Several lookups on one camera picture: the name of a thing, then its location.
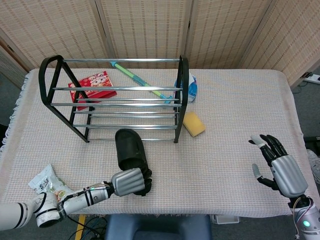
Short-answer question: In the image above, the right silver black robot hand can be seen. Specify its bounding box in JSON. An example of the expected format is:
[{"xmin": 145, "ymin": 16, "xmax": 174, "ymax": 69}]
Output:
[{"xmin": 248, "ymin": 134, "xmax": 309, "ymax": 198}]

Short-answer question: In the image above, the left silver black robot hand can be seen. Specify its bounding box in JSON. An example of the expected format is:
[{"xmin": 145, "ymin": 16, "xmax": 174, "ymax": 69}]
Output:
[{"xmin": 109, "ymin": 167, "xmax": 154, "ymax": 198}]

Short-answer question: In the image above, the black rubber slipper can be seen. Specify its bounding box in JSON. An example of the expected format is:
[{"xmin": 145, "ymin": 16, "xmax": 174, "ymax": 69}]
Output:
[{"xmin": 114, "ymin": 128, "xmax": 153, "ymax": 197}]

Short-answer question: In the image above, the black metal shoe rack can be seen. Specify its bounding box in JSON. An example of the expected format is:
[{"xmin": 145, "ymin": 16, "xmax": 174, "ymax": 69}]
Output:
[{"xmin": 38, "ymin": 55, "xmax": 190, "ymax": 144}]

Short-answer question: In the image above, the black floor device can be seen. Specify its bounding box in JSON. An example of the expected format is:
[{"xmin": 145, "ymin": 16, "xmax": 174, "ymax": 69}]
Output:
[{"xmin": 303, "ymin": 136, "xmax": 320, "ymax": 148}]

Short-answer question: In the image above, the blue padded seat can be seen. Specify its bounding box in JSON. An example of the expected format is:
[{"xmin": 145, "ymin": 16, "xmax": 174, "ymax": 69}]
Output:
[{"xmin": 104, "ymin": 214, "xmax": 213, "ymax": 240}]

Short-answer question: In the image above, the white plastic box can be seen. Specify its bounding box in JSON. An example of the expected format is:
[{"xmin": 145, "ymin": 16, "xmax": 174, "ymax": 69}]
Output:
[{"xmin": 212, "ymin": 214, "xmax": 240, "ymax": 225}]

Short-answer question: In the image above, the white green snack bag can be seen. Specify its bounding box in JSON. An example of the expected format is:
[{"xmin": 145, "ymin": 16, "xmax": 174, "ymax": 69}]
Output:
[{"xmin": 27, "ymin": 163, "xmax": 76, "ymax": 203}]

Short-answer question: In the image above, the yellow sponge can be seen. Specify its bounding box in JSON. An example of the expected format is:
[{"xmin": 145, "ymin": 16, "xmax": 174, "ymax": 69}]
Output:
[{"xmin": 182, "ymin": 111, "xmax": 207, "ymax": 138}]

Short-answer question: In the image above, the beige woven tablecloth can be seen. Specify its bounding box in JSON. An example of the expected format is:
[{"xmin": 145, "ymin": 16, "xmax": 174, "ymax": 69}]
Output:
[{"xmin": 0, "ymin": 67, "xmax": 309, "ymax": 218}]

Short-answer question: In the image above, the white power strip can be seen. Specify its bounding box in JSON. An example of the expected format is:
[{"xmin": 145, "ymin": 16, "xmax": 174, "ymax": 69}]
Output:
[{"xmin": 303, "ymin": 71, "xmax": 320, "ymax": 85}]

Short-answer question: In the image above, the green blue toy water pump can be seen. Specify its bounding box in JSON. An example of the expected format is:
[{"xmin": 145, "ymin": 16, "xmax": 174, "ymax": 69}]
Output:
[{"xmin": 109, "ymin": 60, "xmax": 179, "ymax": 105}]

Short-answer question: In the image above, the red printed gift box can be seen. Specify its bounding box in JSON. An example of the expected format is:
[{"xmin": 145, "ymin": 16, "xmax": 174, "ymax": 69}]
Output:
[{"xmin": 67, "ymin": 70, "xmax": 118, "ymax": 112}]

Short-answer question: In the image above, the blue white plastic pack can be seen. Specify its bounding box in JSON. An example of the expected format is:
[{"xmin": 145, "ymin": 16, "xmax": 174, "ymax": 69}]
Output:
[{"xmin": 174, "ymin": 73, "xmax": 199, "ymax": 103}]

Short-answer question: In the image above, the bamboo folding screen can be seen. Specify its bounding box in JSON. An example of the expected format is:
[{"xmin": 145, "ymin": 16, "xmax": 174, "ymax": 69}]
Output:
[{"xmin": 0, "ymin": 0, "xmax": 320, "ymax": 87}]

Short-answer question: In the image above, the floor cable bundle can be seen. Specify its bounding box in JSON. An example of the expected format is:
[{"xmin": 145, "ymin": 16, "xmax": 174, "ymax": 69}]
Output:
[{"xmin": 67, "ymin": 216, "xmax": 108, "ymax": 240}]

